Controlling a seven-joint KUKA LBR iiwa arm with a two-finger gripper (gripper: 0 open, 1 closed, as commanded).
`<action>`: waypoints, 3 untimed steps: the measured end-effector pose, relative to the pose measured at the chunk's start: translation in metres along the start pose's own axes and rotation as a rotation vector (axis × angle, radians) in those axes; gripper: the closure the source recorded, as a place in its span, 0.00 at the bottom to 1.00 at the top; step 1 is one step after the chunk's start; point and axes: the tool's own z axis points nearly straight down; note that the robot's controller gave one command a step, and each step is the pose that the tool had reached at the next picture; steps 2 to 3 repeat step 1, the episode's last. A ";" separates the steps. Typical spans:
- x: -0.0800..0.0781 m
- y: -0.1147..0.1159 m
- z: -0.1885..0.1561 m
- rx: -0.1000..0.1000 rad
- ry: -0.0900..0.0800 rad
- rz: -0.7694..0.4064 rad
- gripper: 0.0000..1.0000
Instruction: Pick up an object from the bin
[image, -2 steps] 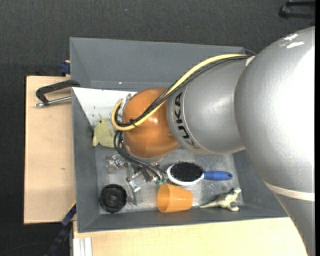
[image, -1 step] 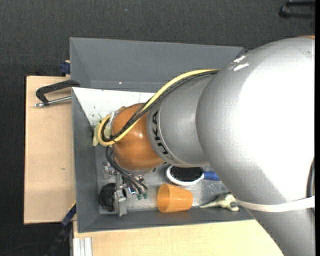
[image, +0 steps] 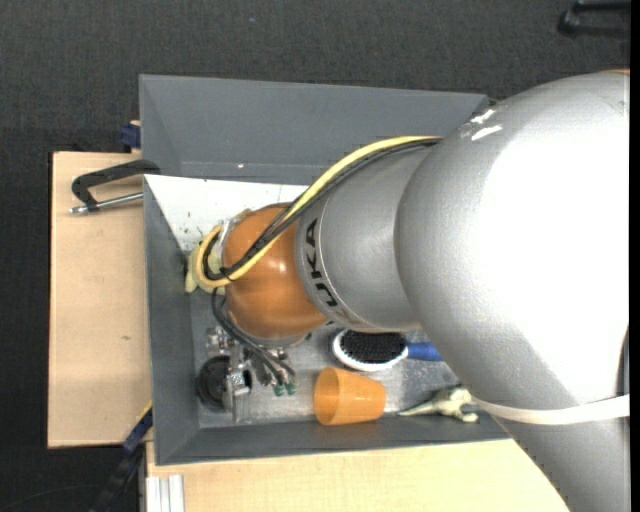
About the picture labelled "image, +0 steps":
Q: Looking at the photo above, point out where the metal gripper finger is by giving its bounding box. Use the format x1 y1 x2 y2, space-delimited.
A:
225 365 252 424
206 326 236 352

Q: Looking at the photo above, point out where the black round thing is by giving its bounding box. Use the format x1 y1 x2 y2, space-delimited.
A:
195 355 234 413

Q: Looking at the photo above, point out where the pale yellow soft thing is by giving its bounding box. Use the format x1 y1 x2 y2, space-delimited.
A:
184 238 227 295

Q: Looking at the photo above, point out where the orange plastic cup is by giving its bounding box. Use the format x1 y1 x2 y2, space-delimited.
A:
312 365 388 427

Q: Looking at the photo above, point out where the pale cardboard board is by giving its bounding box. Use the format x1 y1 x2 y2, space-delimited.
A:
47 150 154 449

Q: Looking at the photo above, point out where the pale green toy dinosaur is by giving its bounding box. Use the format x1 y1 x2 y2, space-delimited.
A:
396 387 482 424

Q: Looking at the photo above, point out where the grey metal bin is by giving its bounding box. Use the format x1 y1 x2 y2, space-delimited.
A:
138 73 512 467

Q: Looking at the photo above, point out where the white hairbrush with blue handle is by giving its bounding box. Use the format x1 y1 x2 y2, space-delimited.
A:
329 327 444 373

